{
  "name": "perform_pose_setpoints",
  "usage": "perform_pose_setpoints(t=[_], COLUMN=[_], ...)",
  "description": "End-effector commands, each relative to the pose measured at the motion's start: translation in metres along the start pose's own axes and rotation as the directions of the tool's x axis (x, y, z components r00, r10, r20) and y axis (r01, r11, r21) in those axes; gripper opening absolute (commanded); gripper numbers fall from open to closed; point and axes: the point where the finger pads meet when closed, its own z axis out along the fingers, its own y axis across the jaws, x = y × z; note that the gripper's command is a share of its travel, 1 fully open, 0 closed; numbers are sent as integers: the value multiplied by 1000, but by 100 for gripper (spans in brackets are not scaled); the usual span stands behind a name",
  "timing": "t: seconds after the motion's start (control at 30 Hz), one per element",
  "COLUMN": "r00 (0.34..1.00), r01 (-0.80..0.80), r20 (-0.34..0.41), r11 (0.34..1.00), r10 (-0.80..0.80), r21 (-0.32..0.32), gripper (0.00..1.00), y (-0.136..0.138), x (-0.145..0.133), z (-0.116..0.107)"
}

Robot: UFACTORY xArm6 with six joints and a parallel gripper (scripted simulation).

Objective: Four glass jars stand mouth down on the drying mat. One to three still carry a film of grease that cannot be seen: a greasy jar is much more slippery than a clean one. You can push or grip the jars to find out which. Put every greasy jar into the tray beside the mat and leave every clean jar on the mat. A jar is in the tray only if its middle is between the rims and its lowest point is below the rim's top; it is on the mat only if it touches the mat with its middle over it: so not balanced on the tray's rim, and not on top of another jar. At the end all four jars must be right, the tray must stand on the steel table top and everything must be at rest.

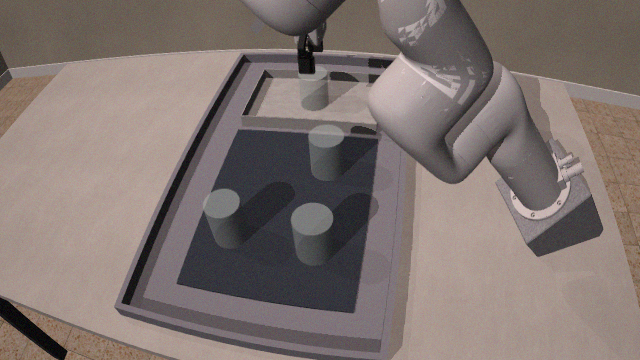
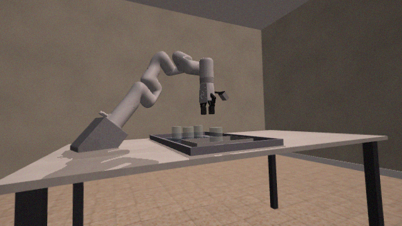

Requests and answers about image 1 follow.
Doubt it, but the clear glass jar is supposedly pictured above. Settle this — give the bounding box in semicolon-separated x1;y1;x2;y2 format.
203;189;249;249
298;66;329;111
308;125;345;181
291;203;335;266

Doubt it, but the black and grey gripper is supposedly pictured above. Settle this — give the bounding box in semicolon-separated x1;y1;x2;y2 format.
294;21;327;74

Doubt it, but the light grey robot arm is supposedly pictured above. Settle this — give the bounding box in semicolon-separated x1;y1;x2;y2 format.
240;0;584;221

